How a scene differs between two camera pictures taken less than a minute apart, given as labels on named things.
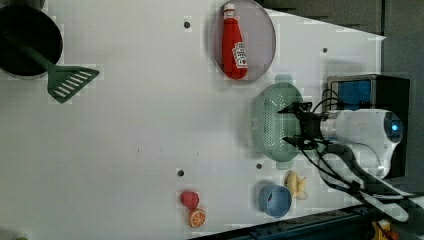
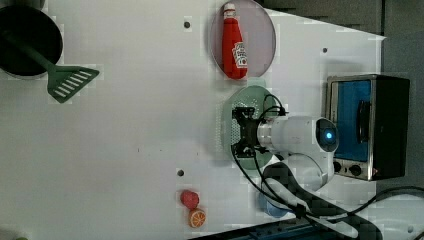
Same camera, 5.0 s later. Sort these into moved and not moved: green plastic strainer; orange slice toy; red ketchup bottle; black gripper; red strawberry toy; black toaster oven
Moved: black gripper; green plastic strainer
Not moved: red ketchup bottle; red strawberry toy; black toaster oven; orange slice toy
